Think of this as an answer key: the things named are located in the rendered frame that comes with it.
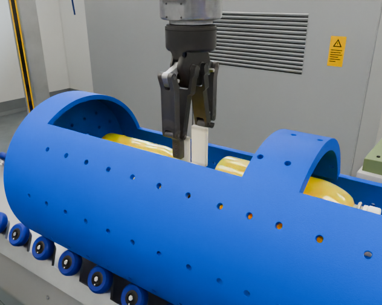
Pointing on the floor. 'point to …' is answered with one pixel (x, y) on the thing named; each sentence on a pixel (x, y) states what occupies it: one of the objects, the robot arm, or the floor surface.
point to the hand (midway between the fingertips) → (191, 152)
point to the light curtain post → (29, 51)
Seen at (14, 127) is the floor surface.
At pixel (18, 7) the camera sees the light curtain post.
